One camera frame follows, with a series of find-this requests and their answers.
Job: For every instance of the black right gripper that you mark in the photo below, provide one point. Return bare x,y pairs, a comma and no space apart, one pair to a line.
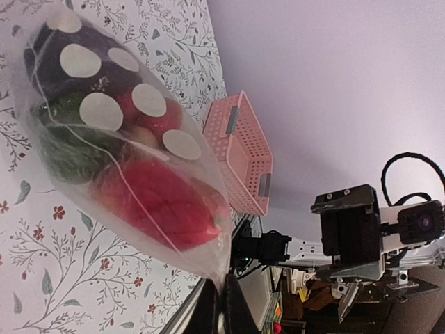
351,236

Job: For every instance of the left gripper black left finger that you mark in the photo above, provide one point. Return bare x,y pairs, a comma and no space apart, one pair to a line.
205,317

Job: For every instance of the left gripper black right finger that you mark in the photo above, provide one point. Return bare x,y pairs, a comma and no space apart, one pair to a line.
238,318

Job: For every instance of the clear polka dot zip bag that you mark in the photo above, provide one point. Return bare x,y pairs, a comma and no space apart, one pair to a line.
58,52

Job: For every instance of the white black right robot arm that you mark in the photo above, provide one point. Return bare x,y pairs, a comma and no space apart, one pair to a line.
270,249

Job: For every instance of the green fake leafy vegetable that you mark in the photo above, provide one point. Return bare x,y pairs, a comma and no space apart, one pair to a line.
73,152

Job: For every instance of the pink perforated plastic basket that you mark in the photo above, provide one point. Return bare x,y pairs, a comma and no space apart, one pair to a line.
242,151

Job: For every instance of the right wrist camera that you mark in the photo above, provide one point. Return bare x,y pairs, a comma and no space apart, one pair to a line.
421,223

